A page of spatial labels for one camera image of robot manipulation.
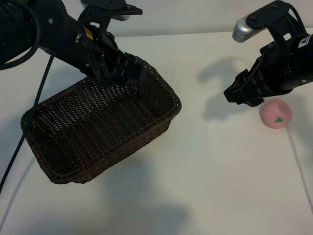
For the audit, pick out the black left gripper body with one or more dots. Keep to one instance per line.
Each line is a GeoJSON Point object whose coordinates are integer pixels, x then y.
{"type": "Point", "coordinates": [107, 56]}

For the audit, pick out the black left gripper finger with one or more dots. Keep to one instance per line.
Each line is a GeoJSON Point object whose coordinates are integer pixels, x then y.
{"type": "Point", "coordinates": [133, 64]}
{"type": "Point", "coordinates": [127, 78]}

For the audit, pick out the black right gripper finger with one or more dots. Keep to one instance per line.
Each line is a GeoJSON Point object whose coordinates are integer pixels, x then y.
{"type": "Point", "coordinates": [255, 101]}
{"type": "Point", "coordinates": [242, 86]}

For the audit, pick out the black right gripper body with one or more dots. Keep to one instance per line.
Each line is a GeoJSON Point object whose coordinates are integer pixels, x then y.
{"type": "Point", "coordinates": [276, 71]}

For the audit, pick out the pink peach with green leaf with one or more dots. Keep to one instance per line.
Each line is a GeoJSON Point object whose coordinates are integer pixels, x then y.
{"type": "Point", "coordinates": [274, 112]}

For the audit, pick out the dark brown wicker basket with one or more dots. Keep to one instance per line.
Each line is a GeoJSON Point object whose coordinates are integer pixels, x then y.
{"type": "Point", "coordinates": [97, 129]}

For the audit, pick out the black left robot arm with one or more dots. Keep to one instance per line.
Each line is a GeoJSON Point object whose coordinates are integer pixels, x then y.
{"type": "Point", "coordinates": [22, 29]}

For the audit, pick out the black left camera bracket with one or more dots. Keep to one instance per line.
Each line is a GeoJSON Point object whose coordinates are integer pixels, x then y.
{"type": "Point", "coordinates": [105, 3]}

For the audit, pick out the black camera bracket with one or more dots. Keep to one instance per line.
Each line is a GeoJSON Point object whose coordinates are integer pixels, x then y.
{"type": "Point", "coordinates": [105, 3]}
{"type": "Point", "coordinates": [269, 12]}

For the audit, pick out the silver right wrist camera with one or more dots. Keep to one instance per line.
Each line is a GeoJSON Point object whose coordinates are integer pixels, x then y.
{"type": "Point", "coordinates": [242, 29]}

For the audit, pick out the black right camera bracket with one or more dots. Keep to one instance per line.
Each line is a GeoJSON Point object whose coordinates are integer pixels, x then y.
{"type": "Point", "coordinates": [269, 12]}

